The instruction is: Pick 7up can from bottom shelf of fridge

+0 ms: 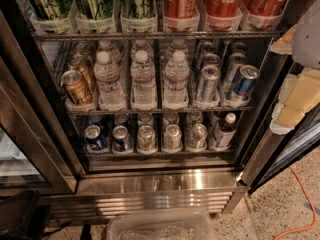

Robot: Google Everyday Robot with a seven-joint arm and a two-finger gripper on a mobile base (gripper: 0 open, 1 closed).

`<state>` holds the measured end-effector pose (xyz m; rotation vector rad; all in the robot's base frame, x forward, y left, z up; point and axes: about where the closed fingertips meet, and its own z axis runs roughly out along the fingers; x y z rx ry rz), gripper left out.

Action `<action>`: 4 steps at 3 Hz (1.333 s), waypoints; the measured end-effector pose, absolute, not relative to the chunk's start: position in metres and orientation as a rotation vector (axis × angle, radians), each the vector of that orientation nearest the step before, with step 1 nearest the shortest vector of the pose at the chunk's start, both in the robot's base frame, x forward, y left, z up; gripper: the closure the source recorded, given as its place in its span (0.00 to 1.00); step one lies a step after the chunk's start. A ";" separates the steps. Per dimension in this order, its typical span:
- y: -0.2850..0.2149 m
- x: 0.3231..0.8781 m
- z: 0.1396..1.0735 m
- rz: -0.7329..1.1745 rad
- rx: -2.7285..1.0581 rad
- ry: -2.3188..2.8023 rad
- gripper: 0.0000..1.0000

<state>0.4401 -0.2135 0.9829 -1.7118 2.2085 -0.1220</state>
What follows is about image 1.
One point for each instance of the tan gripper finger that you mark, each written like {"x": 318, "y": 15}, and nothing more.
{"x": 283, "y": 45}
{"x": 299, "y": 94}

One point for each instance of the silver green 7up can front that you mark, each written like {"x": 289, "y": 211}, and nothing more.
{"x": 172, "y": 138}

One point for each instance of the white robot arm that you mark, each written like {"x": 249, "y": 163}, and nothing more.
{"x": 306, "y": 40}

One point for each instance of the blue Red Bull can front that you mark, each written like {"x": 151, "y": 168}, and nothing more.
{"x": 244, "y": 83}

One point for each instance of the fridge glass door right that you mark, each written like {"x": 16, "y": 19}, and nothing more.
{"x": 270, "y": 154}

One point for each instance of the fridge glass door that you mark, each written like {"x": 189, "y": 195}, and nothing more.
{"x": 43, "y": 167}
{"x": 270, "y": 154}

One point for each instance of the silver Red Bull can front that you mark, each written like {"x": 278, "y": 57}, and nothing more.
{"x": 207, "y": 83}

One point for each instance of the silver green can front right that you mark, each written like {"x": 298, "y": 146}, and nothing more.
{"x": 196, "y": 139}

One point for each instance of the red Coca-Cola can left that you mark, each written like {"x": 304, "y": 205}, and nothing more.
{"x": 179, "y": 9}

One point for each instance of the green can top right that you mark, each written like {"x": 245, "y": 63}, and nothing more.
{"x": 137, "y": 9}

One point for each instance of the silver green can front left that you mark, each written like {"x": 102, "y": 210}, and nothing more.
{"x": 146, "y": 139}

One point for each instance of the blue pepsi can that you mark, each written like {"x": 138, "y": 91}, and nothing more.
{"x": 121, "y": 140}
{"x": 95, "y": 138}

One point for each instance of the gold can middle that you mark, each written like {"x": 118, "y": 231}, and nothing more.
{"x": 83, "y": 65}

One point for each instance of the gold can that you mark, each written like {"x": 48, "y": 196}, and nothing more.
{"x": 83, "y": 65}
{"x": 76, "y": 87}

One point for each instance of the blue Pepsi can front left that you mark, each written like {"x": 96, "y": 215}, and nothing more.
{"x": 95, "y": 138}

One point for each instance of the gold can front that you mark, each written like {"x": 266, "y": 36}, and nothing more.
{"x": 76, "y": 87}

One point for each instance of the fridge glass door left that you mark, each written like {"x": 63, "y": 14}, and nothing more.
{"x": 43, "y": 167}

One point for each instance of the brown bottle white label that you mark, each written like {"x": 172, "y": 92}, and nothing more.
{"x": 224, "y": 132}

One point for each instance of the water bottle front right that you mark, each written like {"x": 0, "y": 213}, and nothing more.
{"x": 176, "y": 74}

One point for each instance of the water bottle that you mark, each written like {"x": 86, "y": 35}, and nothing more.
{"x": 176, "y": 74}
{"x": 107, "y": 75}
{"x": 143, "y": 82}

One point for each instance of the water bottle front middle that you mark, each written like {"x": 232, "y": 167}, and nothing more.
{"x": 143, "y": 82}

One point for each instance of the water bottle front left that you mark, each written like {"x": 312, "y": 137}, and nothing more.
{"x": 107, "y": 75}

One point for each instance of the clear plastic bin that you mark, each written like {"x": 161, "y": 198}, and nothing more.
{"x": 162, "y": 224}

